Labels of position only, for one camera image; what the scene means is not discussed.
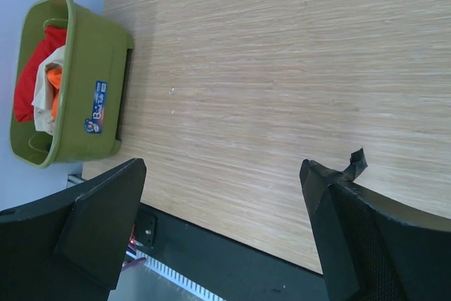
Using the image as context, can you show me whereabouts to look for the green plastic tub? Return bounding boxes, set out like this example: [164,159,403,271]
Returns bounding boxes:
[9,0,134,168]

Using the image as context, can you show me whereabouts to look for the beige t shirt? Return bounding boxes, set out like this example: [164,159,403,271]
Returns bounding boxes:
[32,45,66,135]

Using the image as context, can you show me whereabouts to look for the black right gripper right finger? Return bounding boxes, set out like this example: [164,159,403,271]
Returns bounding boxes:
[299,150,450,300]

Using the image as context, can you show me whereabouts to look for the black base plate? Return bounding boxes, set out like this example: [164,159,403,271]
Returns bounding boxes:
[132,204,328,300]

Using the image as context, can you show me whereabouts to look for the white slotted cable duct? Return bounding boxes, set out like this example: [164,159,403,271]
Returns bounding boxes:
[109,250,222,300]

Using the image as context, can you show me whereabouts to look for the red t shirt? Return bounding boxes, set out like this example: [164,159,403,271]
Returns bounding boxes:
[13,25,67,123]

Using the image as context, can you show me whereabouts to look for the orange t shirt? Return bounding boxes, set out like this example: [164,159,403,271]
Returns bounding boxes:
[46,66,63,120]

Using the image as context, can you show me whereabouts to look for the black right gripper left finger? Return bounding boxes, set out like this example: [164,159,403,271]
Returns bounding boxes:
[1,159,147,300]

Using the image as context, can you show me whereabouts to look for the aluminium frame rail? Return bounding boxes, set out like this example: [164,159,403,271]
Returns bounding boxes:
[66,174,85,188]

